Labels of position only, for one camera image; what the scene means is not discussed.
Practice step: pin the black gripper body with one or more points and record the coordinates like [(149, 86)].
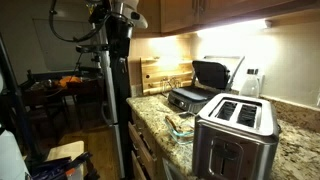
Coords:
[(123, 46)]

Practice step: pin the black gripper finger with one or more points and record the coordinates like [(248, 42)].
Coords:
[(122, 65)]

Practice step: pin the brown toasted bread slice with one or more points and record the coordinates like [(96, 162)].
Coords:
[(173, 124)]

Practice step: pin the stainless steel two-slot toaster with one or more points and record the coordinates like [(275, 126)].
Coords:
[(233, 150)]

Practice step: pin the wooden cutting board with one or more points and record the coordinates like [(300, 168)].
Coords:
[(155, 75)]

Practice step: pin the dark wooden chair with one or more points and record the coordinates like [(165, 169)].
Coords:
[(86, 91)]

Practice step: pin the orange object on table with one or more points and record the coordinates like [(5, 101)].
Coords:
[(68, 80)]

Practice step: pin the wooden upper cabinet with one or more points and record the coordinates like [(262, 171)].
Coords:
[(180, 13)]

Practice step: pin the stainless steel refrigerator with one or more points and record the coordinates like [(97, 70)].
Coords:
[(115, 133)]

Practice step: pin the wooden drawer base cabinet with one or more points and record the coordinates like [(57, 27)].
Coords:
[(143, 150)]

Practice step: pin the black panini press grill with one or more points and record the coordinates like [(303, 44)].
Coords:
[(210, 75)]

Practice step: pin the dark wooden dining table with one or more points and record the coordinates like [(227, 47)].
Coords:
[(36, 91)]

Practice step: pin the light wooden stool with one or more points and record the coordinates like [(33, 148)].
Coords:
[(65, 151)]

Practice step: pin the bright under-cabinet light strip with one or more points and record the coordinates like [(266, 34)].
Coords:
[(233, 26)]

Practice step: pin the blue black bar clamp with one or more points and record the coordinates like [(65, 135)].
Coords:
[(53, 166)]

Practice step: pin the white plastic container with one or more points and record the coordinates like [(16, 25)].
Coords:
[(10, 156)]

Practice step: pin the black stereo camera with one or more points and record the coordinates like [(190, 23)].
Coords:
[(90, 48)]

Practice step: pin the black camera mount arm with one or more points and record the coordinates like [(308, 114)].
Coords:
[(89, 69)]

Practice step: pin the black metal frame bar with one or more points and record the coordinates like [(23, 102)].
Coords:
[(15, 96)]

